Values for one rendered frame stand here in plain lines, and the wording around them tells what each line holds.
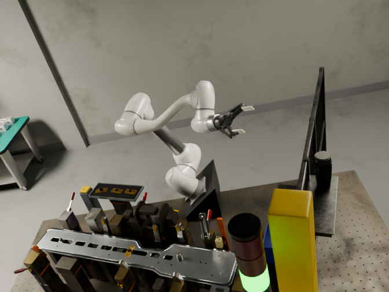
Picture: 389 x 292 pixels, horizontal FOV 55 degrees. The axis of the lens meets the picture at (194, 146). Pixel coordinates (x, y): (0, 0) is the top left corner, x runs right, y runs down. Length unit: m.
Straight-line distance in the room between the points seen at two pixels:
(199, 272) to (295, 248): 1.18
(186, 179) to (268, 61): 2.66
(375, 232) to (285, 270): 1.61
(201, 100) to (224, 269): 0.92
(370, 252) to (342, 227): 0.23
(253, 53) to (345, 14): 1.14
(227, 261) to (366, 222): 1.02
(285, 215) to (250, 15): 3.96
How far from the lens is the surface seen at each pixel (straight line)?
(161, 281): 2.19
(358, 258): 2.53
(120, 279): 2.23
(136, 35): 4.85
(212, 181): 2.70
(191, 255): 2.23
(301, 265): 1.08
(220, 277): 2.11
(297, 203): 0.98
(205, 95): 2.09
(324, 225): 1.70
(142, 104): 2.47
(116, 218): 2.52
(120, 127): 2.41
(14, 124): 5.48
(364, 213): 2.78
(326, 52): 5.12
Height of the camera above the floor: 2.68
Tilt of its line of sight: 33 degrees down
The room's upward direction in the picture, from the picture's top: 15 degrees counter-clockwise
